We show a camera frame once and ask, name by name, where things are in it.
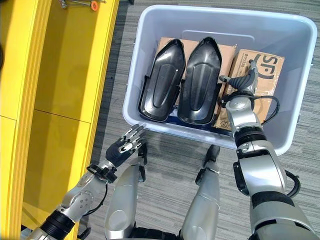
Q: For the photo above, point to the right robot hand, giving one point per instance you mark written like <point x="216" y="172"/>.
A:
<point x="246" y="80"/>

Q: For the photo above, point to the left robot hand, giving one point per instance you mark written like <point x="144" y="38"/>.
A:
<point x="119" y="149"/>

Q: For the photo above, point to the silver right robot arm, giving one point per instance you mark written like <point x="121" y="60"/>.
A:
<point x="260" y="165"/>

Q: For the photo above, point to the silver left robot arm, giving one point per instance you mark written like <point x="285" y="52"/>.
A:
<point x="75" y="200"/>

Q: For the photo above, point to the printed brown cardboard box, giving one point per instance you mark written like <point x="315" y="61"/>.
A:
<point x="267" y="75"/>

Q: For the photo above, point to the translucent white plastic box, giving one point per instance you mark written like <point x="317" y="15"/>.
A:
<point x="287" y="75"/>

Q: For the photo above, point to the yellow metal shelf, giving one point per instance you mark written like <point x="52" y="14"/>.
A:
<point x="57" y="100"/>

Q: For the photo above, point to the black sole-shaped part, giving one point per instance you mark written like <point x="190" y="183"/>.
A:
<point x="162" y="82"/>
<point x="200" y="82"/>

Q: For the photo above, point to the silver right robot leg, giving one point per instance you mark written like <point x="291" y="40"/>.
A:
<point x="203" y="197"/>

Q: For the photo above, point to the orange round tag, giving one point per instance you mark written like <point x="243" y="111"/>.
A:
<point x="94" y="5"/>

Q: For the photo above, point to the silver metal hook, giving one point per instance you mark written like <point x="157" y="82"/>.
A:
<point x="75" y="2"/>

